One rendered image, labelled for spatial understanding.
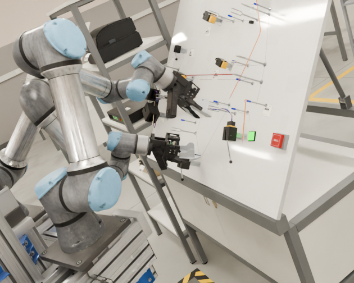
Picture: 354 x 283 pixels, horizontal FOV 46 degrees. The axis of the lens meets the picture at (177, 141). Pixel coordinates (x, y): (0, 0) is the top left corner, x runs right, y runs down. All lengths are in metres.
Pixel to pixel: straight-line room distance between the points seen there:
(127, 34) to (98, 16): 6.82
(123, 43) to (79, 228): 1.50
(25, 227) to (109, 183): 0.41
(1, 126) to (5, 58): 1.32
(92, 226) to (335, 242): 0.99
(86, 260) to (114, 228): 0.14
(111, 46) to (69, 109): 1.41
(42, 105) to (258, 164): 0.83
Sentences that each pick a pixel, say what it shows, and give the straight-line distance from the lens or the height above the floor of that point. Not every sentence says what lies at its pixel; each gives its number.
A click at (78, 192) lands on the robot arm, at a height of 1.35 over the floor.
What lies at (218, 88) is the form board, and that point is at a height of 1.23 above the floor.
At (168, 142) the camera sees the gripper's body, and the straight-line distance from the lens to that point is 1.58.
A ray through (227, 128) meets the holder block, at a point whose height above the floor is 1.15.
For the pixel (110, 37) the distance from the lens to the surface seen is 2.56.
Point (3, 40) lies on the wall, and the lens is 8.94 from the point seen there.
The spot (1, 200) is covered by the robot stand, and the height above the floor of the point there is 1.35.
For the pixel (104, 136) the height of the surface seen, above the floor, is 0.46.
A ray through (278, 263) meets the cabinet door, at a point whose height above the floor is 0.55.
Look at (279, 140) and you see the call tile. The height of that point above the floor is 1.11.
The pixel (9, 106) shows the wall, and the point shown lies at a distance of 8.93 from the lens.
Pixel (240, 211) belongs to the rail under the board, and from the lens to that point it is 1.77.
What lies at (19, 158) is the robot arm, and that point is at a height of 1.37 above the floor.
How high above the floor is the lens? 1.78
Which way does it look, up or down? 21 degrees down
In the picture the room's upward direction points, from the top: 23 degrees counter-clockwise
